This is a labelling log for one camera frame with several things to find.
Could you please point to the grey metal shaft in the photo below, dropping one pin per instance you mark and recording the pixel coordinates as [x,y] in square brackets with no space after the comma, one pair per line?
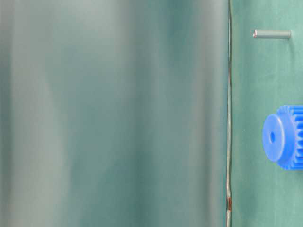
[271,34]

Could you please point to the blue plastic gear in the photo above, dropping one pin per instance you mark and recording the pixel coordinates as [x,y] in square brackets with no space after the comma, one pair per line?
[282,137]

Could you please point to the green table cloth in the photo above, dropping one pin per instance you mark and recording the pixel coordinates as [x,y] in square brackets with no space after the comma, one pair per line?
[146,113]

